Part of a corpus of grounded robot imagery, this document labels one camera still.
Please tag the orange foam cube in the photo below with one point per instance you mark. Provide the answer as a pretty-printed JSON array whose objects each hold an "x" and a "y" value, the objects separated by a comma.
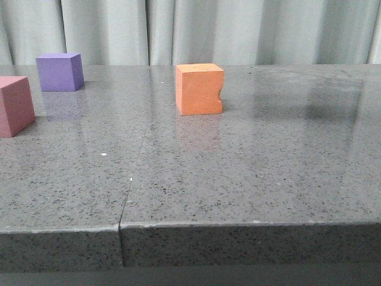
[{"x": 198, "y": 88}]

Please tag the grey curtain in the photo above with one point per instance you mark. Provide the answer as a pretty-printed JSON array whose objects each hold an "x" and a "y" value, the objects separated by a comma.
[{"x": 177, "y": 32}]

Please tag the purple foam cube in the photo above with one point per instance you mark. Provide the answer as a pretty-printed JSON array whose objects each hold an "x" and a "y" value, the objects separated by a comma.
[{"x": 60, "y": 72}]

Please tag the pink foam cube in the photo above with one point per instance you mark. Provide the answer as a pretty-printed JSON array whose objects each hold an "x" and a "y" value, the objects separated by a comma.
[{"x": 17, "y": 110}]

